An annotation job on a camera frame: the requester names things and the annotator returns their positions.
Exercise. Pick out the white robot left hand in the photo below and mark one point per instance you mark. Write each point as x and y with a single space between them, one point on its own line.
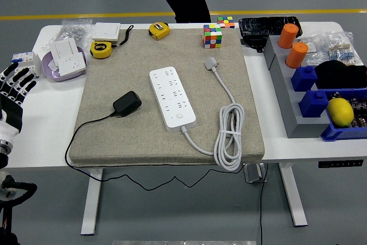
11 113

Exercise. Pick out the black plug adapter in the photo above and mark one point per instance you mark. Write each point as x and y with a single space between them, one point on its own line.
127 104

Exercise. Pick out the white power strip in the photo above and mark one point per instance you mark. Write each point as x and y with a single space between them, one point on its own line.
175 104

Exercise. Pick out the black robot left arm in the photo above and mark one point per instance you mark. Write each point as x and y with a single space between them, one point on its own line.
17 196

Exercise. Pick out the white power strip plug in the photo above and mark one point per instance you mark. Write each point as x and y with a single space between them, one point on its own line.
211 63

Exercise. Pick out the dark circuit board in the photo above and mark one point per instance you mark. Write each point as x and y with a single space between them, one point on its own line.
359 113

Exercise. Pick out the purple bowl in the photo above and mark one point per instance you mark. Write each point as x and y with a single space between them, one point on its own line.
53 76

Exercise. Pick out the white circuit breaker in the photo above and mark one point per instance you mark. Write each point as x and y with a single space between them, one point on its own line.
31 58

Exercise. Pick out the small white plastic piece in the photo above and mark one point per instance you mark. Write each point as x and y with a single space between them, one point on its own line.
53 66

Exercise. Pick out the clear bag of screws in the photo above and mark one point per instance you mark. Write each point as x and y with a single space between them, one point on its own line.
73 31

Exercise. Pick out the round yellow tape measure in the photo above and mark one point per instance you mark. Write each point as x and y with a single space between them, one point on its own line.
100 50

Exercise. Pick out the white table leg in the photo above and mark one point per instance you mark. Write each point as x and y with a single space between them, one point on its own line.
294 199
91 199

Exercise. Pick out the grey-brown mat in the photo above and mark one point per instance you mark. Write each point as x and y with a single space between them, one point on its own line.
129 141

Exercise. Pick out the squarish yellow tape measure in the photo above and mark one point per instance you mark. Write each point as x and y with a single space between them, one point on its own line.
159 30

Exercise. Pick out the large colourful puzzle cube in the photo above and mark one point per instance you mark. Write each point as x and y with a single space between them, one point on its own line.
212 36

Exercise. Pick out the small colourful puzzle cube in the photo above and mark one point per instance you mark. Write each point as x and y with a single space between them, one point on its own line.
225 22

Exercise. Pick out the black power brick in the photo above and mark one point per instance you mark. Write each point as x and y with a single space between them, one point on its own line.
253 42

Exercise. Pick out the black plastic tray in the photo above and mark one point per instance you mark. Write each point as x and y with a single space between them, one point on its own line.
258 25

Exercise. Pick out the grey stepped block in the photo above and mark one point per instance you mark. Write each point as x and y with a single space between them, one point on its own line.
286 98

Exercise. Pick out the orange cylinder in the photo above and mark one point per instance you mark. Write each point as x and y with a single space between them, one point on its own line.
296 54
288 36

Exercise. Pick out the blue block with knob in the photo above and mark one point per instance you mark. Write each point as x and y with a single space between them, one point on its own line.
314 103
304 78

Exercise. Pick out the clear bag of small parts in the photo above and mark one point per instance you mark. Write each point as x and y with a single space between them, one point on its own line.
315 52

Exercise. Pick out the blue plastic bin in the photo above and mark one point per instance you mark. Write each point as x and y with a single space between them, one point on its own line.
338 134

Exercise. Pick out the yellow lemon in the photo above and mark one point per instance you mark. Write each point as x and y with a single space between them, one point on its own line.
339 111

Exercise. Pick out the black cloth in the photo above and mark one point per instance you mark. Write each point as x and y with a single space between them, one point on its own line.
341 74

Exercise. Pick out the black table control panel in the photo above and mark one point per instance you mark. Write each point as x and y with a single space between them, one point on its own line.
339 163

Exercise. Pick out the clear bag of resistors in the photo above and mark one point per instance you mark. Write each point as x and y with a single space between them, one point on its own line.
342 51

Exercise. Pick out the white wall socket panel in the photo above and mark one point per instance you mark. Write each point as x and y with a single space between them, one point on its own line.
71 64

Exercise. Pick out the white switch panel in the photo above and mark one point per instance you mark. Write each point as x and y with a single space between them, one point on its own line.
66 48

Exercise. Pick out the white wall switch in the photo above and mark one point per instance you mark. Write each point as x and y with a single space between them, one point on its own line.
106 31

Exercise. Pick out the silver bracket under table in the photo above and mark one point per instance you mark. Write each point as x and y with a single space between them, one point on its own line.
253 173

